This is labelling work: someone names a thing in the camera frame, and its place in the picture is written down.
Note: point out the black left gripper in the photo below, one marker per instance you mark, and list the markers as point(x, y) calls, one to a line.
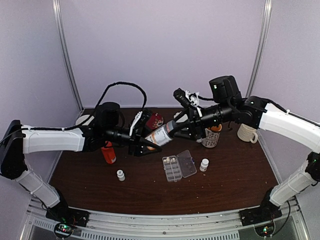
point(136, 145)

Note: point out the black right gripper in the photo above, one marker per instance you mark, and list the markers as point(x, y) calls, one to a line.
point(196, 128)

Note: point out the grey bottle cap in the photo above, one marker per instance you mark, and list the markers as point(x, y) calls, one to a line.
point(170, 126)

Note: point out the grey cap pill bottle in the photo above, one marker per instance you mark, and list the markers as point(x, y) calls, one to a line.
point(160, 136)

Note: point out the clear plastic pill organizer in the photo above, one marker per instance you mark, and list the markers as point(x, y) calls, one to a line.
point(183, 166)

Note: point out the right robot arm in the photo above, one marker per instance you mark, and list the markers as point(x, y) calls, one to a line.
point(297, 136)

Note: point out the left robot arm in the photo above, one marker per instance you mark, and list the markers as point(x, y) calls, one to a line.
point(21, 140)

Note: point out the floral mug yellow inside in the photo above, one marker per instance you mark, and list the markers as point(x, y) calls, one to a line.
point(212, 135)

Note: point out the red floral plate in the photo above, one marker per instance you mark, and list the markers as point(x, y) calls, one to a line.
point(155, 121)

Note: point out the orange pill bottle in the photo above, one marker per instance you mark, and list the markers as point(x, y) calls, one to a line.
point(109, 154)

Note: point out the small white dropper bottle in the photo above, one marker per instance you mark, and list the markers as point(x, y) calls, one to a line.
point(120, 175)

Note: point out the small white pill bottle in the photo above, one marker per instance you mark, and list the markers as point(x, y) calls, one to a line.
point(204, 165)

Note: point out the cream ribbed mug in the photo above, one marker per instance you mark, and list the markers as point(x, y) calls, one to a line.
point(247, 134)

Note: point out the white ceramic bowl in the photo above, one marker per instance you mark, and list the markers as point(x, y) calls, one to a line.
point(84, 120)

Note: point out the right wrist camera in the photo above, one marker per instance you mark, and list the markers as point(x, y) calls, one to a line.
point(186, 98)

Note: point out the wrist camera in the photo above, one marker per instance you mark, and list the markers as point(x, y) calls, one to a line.
point(186, 98)
point(139, 122)

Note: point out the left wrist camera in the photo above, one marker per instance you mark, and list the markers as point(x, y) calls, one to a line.
point(139, 122)

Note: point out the aluminium front rail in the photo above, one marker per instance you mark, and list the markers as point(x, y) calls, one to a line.
point(225, 225)

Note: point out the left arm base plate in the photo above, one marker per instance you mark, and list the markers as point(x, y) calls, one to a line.
point(67, 215)

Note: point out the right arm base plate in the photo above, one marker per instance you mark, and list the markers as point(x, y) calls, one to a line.
point(260, 214)

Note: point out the left aluminium frame post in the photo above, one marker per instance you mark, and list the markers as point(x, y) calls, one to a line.
point(56, 4)

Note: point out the aluminium frame post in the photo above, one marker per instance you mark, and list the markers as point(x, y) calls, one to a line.
point(56, 4)
point(264, 31)

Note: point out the right aluminium frame post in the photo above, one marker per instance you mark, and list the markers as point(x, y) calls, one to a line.
point(264, 31)

